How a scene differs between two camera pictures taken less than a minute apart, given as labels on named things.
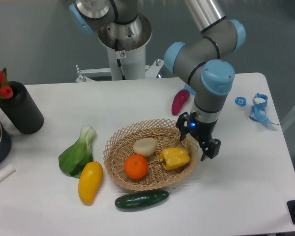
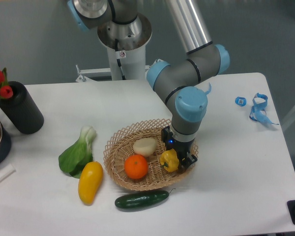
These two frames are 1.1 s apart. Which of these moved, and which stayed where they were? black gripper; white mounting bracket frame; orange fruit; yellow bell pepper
Moved: black gripper
Stayed: white mounting bracket frame; yellow bell pepper; orange fruit
